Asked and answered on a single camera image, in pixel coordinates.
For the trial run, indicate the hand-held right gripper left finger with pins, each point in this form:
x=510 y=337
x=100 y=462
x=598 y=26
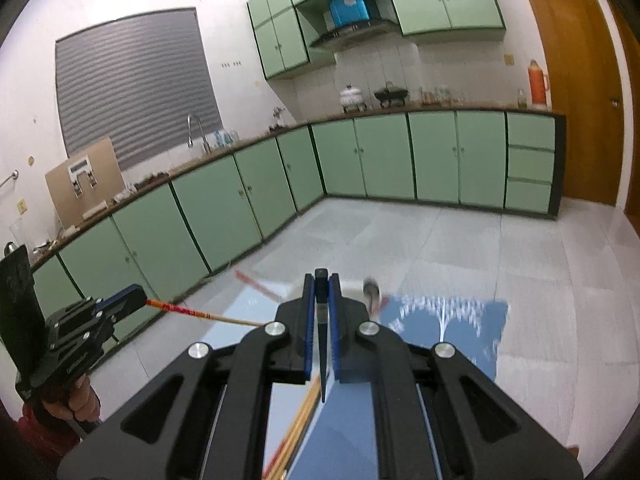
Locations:
x=260 y=370

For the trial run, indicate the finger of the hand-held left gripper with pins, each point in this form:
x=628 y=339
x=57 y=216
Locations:
x=112 y=325
x=125 y=297

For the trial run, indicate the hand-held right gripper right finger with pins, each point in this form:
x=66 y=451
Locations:
x=390 y=375

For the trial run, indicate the black plastic spoon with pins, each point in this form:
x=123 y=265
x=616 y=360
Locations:
x=323 y=360

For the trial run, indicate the red-patterned bamboo chopstick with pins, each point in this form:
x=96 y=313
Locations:
x=200 y=313
x=257 y=287

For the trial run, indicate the metal spoon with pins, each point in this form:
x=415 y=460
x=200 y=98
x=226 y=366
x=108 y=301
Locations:
x=371 y=292

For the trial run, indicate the person's left forearm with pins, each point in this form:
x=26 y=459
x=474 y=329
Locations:
x=40 y=435

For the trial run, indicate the person's left hand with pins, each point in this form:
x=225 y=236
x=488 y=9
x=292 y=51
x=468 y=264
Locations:
x=80 y=402

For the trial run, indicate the light blue printed mat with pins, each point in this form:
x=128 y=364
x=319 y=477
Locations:
x=250 y=310

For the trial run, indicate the plain bamboo chopstick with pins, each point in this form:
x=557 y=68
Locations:
x=302 y=417

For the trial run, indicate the dark blue printed mat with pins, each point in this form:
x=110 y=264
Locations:
x=465 y=330

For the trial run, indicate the bamboo chopstick dark red end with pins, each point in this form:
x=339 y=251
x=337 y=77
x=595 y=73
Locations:
x=285 y=455

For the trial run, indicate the brown cardboard sheet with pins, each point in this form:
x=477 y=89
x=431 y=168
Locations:
x=95 y=185

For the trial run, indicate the chrome sink faucet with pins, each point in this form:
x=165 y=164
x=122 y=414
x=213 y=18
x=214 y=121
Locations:
x=192 y=130

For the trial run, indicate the bottles beside sink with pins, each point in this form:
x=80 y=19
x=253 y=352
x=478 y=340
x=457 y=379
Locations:
x=225 y=139

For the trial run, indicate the grey window blind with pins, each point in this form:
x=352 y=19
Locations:
x=140 y=85

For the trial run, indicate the green lower kitchen cabinets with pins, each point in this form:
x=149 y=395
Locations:
x=380 y=155

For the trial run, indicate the black wok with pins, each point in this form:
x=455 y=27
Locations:
x=390 y=94

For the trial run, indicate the white cooking pot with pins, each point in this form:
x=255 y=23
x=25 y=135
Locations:
x=351 y=96

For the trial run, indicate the small glass jar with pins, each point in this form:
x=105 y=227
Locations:
x=521 y=100

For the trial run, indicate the red thermos flask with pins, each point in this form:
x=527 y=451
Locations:
x=537 y=85

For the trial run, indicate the plain wooden door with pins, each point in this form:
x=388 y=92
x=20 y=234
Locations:
x=631 y=135

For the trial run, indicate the black range hood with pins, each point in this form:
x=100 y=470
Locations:
x=355 y=35

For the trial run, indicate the blue box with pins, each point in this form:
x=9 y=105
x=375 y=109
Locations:
x=350 y=7

